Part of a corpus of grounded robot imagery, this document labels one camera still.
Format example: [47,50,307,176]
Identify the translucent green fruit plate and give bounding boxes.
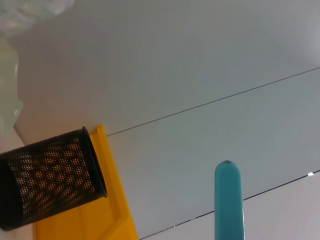
[0,0,75,137]

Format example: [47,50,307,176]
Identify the blue scissors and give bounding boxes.
[214,160,247,240]

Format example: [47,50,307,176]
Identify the black mesh pen holder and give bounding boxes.
[0,126,108,231]

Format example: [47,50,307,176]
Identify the yellow plastic bin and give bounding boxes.
[34,124,140,240]

